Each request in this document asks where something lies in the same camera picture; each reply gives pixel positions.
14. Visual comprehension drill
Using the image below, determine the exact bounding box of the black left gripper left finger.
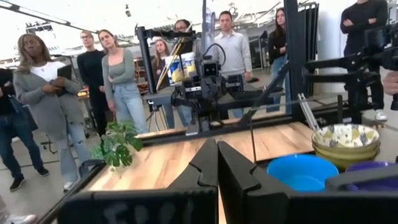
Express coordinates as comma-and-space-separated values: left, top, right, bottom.
57, 138, 219, 224

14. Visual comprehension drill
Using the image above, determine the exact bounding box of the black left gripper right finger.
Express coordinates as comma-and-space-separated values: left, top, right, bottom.
218, 140, 398, 224

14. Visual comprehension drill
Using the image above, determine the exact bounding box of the blue plastic mini bowl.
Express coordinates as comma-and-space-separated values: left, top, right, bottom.
266, 154, 340, 193

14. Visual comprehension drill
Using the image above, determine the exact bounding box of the yellow floral mini bowl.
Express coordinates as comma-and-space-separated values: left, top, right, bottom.
313, 148, 381, 160
312, 123, 381, 154
316, 154, 379, 171

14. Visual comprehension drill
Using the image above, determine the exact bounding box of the purple plastic mini bowl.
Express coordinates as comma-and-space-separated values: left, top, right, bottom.
345, 161, 398, 191

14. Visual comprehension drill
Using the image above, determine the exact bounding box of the person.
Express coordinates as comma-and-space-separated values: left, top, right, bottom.
98, 29, 149, 134
340, 0, 389, 122
0, 68, 50, 192
213, 10, 253, 119
151, 39, 172, 88
0, 194, 38, 224
12, 33, 93, 192
173, 19, 195, 55
76, 30, 109, 138
266, 7, 292, 113

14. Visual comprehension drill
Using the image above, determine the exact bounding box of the white printed bucket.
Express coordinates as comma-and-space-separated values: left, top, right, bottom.
164, 55, 184, 86
182, 52, 197, 75

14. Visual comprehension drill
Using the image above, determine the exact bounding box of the wooden sticks bundle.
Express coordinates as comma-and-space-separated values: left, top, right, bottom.
156, 24, 193, 91

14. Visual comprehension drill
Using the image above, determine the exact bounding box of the grey table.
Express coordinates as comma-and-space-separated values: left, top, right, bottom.
143, 81, 285, 130

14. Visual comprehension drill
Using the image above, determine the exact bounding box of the silver metal bar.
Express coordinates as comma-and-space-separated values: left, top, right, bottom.
297, 92, 321, 131

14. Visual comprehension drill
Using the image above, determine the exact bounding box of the black folding partition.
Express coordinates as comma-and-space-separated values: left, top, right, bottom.
306, 1, 320, 97

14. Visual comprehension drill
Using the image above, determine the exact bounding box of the green plant in white pot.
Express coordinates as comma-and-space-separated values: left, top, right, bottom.
90, 120, 144, 169

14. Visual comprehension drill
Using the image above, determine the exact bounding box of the black pole stand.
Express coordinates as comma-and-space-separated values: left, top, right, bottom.
134, 24, 197, 94

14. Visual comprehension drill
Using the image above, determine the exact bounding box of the person's hand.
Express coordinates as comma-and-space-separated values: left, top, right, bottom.
382, 71, 398, 96

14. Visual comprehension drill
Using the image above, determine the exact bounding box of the black tablet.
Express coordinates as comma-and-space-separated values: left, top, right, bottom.
49, 64, 73, 97

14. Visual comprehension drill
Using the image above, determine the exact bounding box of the dark blue bag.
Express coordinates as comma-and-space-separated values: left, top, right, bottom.
7, 95, 39, 131

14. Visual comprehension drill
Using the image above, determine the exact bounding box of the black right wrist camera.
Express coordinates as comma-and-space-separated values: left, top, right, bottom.
201, 59, 219, 78

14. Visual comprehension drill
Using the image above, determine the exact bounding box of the black camera gimbal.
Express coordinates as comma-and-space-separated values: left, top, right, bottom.
303, 23, 398, 125

